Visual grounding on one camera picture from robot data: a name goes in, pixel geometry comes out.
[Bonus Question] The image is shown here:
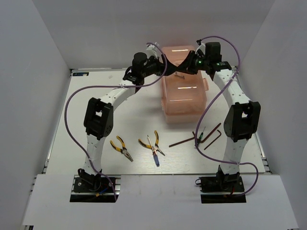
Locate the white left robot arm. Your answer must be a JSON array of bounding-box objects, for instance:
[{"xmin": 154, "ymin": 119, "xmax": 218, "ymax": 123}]
[{"xmin": 78, "ymin": 52, "xmax": 177, "ymax": 191}]

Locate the yellow pliers right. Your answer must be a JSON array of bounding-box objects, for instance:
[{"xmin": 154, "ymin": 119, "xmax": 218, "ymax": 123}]
[{"xmin": 138, "ymin": 130, "xmax": 165, "ymax": 156}]

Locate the yellow needle-nose pliers left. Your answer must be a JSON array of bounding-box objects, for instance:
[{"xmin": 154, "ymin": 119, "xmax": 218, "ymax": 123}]
[{"xmin": 110, "ymin": 136, "xmax": 133, "ymax": 162}]

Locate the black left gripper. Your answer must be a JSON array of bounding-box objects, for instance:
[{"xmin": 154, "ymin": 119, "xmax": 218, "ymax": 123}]
[{"xmin": 142, "ymin": 54, "xmax": 179, "ymax": 78}]

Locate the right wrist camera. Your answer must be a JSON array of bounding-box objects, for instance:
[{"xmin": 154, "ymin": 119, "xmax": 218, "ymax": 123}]
[{"xmin": 195, "ymin": 40, "xmax": 205, "ymax": 57}]

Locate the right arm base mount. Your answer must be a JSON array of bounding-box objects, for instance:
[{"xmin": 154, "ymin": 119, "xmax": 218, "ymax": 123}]
[{"xmin": 195, "ymin": 172, "xmax": 247, "ymax": 204}]

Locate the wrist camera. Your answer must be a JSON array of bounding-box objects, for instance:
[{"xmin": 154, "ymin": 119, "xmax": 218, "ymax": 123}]
[
  {"xmin": 146, "ymin": 42, "xmax": 160, "ymax": 58},
  {"xmin": 195, "ymin": 40, "xmax": 205, "ymax": 57}
]

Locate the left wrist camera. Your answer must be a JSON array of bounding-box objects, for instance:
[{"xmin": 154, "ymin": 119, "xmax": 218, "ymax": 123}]
[{"xmin": 146, "ymin": 42, "xmax": 160, "ymax": 58}]

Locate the green black precision screwdriver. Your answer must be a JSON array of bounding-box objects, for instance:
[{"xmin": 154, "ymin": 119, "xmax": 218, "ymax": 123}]
[{"xmin": 197, "ymin": 127, "xmax": 206, "ymax": 146}]

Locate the brown hex key right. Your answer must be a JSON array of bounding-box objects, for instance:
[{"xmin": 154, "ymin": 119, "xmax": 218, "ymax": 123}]
[{"xmin": 204, "ymin": 130, "xmax": 222, "ymax": 150}]

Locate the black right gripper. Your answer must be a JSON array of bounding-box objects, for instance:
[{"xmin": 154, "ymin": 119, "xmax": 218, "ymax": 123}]
[{"xmin": 177, "ymin": 50, "xmax": 209, "ymax": 75}]

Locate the brown hex key middle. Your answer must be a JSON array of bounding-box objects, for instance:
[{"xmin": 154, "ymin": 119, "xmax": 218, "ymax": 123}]
[{"xmin": 200, "ymin": 123, "xmax": 221, "ymax": 143}]

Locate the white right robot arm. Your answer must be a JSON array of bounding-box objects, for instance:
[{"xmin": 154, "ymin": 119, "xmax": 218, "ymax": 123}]
[{"xmin": 179, "ymin": 41, "xmax": 261, "ymax": 191}]

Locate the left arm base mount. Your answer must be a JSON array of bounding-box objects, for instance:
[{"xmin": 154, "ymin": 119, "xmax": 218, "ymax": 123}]
[{"xmin": 70, "ymin": 175, "xmax": 120, "ymax": 203}]

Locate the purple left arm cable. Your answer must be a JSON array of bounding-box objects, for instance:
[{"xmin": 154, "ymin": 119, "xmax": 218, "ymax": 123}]
[{"xmin": 64, "ymin": 42, "xmax": 168, "ymax": 202}]

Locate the red blue handled screwdriver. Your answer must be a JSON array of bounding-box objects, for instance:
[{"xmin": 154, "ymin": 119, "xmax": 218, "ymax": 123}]
[{"xmin": 147, "ymin": 136, "xmax": 160, "ymax": 167}]

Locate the brown hex key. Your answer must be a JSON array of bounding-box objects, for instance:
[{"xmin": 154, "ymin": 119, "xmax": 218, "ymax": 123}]
[
  {"xmin": 168, "ymin": 131, "xmax": 195, "ymax": 148},
  {"xmin": 204, "ymin": 130, "xmax": 222, "ymax": 150},
  {"xmin": 200, "ymin": 123, "xmax": 221, "ymax": 143}
]

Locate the pink plastic toolbox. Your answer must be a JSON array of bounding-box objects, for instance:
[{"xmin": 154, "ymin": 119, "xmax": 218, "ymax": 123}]
[{"xmin": 160, "ymin": 45, "xmax": 209, "ymax": 125}]

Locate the brown hex key left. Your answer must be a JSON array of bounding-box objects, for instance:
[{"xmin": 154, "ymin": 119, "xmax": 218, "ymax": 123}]
[{"xmin": 168, "ymin": 131, "xmax": 195, "ymax": 148}]

